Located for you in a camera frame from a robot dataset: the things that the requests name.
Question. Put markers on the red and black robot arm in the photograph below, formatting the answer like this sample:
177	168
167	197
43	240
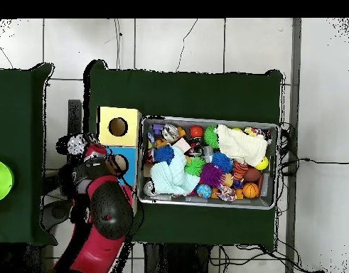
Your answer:
103	250

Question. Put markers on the wooden box with three holes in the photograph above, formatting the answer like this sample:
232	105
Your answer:
131	128

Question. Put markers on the clear mesh bin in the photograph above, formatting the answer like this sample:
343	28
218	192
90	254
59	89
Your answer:
180	203

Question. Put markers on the blue spiky ball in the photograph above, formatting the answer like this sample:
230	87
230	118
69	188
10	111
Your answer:
223	162
164	154

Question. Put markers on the crushed silver can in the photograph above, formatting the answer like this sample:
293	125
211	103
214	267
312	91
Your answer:
170	132

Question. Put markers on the mint green cloth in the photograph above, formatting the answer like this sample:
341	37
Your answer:
171	173

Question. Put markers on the dark green table cloth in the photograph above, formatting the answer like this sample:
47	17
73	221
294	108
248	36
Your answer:
185	91
20	114

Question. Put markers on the bright green bowl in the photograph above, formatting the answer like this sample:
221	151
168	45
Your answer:
0	181

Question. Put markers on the green spiky ball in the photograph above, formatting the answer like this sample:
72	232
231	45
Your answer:
210	136
195	166

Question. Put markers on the orange red ball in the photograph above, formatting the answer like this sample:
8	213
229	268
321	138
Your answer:
196	131

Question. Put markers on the purple spiky ball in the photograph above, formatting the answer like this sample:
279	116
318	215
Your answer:
211	175

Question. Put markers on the tiger striped toy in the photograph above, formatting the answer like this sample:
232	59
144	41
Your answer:
240	169

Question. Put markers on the cream yellow cloth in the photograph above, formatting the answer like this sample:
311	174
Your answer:
242	145

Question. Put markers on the orange mini basketball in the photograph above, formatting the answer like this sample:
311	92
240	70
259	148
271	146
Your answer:
251	190

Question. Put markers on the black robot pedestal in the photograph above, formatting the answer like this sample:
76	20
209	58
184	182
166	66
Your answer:
174	261

